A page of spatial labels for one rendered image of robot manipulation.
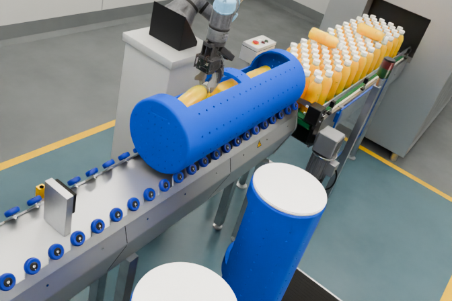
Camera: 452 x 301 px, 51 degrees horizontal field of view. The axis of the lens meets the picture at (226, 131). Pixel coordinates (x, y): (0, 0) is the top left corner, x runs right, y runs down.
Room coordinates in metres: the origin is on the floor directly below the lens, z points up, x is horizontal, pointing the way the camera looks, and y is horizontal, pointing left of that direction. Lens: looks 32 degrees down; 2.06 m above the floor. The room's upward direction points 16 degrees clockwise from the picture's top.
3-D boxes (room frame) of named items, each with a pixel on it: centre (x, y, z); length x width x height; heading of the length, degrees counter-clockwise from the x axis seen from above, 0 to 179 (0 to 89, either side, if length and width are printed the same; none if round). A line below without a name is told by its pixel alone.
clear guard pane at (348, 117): (2.62, -0.74, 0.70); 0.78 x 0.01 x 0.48; 152
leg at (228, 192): (2.16, -0.11, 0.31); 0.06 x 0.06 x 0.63; 62
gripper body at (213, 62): (1.57, 0.13, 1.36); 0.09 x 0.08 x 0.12; 152
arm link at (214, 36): (1.57, 0.12, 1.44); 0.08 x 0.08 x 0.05
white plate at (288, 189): (1.37, -0.28, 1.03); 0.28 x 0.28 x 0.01
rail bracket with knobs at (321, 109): (2.13, -0.40, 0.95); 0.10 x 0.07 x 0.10; 62
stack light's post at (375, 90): (2.35, -0.70, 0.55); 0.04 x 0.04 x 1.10; 62
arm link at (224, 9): (1.58, 0.12, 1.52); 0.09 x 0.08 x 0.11; 177
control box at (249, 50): (2.50, -0.04, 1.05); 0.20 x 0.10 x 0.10; 152
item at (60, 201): (1.00, 0.41, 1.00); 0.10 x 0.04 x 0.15; 62
